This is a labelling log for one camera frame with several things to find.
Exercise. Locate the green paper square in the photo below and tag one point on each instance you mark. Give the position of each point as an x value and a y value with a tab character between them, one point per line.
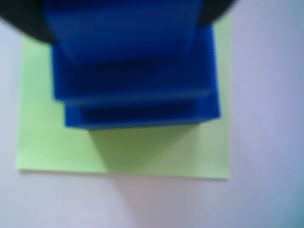
47	147

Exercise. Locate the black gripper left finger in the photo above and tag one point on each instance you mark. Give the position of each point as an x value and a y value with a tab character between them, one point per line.
23	17

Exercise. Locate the small blue cube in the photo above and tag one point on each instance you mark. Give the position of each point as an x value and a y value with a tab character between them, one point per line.
123	31

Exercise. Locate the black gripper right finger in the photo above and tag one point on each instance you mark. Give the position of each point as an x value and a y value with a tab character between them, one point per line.
213	10

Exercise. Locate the medium blue cube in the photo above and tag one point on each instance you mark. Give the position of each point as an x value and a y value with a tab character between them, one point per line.
133	80

